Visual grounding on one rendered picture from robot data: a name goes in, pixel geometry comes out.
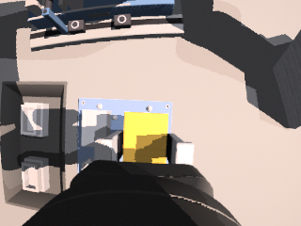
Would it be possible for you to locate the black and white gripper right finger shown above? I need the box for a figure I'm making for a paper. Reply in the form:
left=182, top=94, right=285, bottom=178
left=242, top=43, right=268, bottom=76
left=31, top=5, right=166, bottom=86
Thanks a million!
left=166, top=133, right=194, bottom=166

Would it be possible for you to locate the yellow block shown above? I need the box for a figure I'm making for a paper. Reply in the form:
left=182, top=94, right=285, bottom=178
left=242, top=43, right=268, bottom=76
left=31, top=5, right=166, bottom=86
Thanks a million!
left=122, top=112, right=168, bottom=164

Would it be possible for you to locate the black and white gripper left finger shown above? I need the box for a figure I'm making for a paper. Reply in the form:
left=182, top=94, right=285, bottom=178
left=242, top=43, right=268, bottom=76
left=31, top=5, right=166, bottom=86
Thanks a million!
left=94, top=131, right=124, bottom=161

